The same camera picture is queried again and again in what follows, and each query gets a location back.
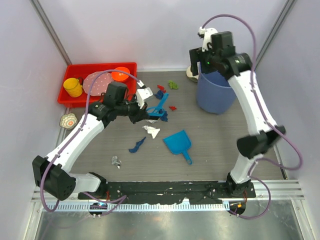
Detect red plastic tray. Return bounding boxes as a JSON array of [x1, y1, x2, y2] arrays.
[[57, 62, 137, 108]]

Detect orange bowl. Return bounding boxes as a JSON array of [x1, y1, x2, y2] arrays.
[[111, 66, 130, 83]]

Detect aluminium front rail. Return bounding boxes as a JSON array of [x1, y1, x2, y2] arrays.
[[31, 179, 306, 203]]

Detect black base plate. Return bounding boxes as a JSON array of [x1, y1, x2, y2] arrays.
[[90, 181, 256, 205]]

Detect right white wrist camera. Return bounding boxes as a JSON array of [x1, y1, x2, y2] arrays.
[[197, 26, 218, 52]]

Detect blue dustpan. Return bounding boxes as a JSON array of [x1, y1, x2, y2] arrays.
[[163, 130, 193, 165]]

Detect blue paper scrap middle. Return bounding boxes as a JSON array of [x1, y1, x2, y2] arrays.
[[159, 110, 168, 122]]

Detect white slotted cable duct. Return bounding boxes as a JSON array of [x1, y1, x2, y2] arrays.
[[55, 199, 230, 213]]

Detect cream round plate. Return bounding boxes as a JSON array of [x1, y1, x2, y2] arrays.
[[186, 66, 199, 83]]

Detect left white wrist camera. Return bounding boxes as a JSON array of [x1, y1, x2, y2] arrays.
[[135, 87, 154, 109]]

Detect long blue paper scrap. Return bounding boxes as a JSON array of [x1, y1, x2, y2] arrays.
[[128, 136, 147, 154]]

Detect small red paper scrap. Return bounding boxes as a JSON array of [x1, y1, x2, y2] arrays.
[[169, 106, 177, 111]]

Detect large white paper scrap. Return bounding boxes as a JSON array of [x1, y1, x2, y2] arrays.
[[142, 125, 161, 139]]

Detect blue plastic bucket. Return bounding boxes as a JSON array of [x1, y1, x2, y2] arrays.
[[196, 63, 236, 115]]

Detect yellow mug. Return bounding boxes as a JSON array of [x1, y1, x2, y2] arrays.
[[63, 77, 83, 98]]

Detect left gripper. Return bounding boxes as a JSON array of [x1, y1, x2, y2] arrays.
[[115, 94, 150, 125]]

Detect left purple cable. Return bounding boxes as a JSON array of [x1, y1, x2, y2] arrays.
[[39, 69, 146, 217]]

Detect aluminium corner post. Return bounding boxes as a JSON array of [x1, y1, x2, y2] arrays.
[[249, 0, 296, 67], [30, 0, 72, 66]]

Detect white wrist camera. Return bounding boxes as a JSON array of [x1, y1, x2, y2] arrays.
[[135, 87, 154, 109], [197, 26, 218, 52]]

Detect small floral bowl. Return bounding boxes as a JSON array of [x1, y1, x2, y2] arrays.
[[59, 112, 78, 130]]

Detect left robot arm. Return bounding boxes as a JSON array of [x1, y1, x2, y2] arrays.
[[32, 81, 154, 201]]

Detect pink polka dot plate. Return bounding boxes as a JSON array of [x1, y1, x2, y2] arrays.
[[82, 71, 114, 97]]

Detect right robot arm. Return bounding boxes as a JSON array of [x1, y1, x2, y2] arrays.
[[187, 27, 286, 198]]

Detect blue paper scrap upper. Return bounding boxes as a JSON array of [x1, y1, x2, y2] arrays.
[[154, 90, 164, 100]]

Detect grey white paper scrap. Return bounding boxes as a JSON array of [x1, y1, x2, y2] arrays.
[[111, 156, 122, 169]]

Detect blue hand brush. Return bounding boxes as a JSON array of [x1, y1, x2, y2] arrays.
[[146, 93, 169, 117]]

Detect small white paper scrap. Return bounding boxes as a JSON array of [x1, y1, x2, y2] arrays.
[[146, 119, 158, 124]]

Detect left aluminium corner post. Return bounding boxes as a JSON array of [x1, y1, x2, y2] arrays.
[[30, 0, 72, 66]]

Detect green paper scrap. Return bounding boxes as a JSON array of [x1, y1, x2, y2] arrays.
[[168, 80, 179, 90]]

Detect right aluminium corner post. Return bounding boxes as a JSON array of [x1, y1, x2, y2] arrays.
[[249, 0, 296, 67]]

